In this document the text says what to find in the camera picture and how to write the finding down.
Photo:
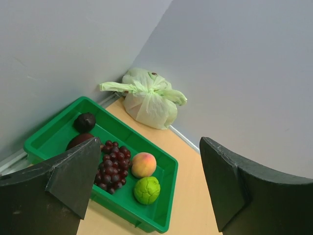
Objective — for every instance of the green plastic tray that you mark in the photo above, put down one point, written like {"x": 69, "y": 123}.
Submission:
{"x": 53, "y": 138}

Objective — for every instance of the dark purple plum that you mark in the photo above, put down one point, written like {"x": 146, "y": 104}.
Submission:
{"x": 85, "y": 122}

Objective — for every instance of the orange pink peach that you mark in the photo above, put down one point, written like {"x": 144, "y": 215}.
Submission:
{"x": 143, "y": 165}

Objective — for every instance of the dark red grape bunch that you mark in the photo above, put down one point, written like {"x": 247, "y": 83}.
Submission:
{"x": 114, "y": 167}

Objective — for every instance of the light green plastic bag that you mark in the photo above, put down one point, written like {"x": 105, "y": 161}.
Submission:
{"x": 149, "y": 97}

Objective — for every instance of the cracked lime green fruit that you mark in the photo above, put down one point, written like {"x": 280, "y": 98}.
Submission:
{"x": 147, "y": 190}

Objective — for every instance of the dark red apple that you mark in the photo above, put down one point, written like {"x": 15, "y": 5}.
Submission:
{"x": 79, "y": 139}

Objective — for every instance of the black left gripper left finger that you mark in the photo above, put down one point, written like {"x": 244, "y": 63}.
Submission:
{"x": 51, "y": 197}

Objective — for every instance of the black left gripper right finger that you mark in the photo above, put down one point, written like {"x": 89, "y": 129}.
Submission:
{"x": 251, "y": 199}

